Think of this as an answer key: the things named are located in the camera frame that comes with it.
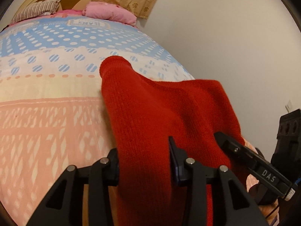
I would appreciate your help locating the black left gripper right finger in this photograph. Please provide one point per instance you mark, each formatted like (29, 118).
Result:
(214, 196)

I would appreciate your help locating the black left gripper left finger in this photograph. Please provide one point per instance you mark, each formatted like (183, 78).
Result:
(63, 204)

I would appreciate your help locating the red knit sweater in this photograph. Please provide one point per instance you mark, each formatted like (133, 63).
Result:
(143, 115)

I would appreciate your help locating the right hand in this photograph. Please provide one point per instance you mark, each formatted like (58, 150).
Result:
(269, 211)

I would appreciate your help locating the blue pink dotted bedspread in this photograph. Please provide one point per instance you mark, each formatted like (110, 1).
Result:
(51, 106)

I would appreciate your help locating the pink pillow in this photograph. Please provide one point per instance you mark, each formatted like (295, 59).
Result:
(111, 12)

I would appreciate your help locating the striped pillow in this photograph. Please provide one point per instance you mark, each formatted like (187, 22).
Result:
(36, 9)

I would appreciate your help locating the white wall socket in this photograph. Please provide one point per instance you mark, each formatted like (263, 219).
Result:
(289, 106)

